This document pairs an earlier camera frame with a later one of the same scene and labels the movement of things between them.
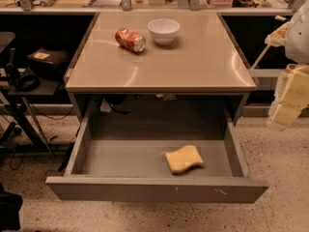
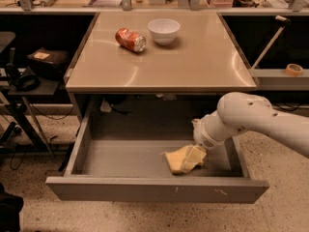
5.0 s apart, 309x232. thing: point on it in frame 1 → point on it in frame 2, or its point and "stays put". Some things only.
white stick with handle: [267, 45] stays put
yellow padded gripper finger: [278, 37] → [196, 122]
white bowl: [163, 30] stays put
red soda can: [130, 40] stays put
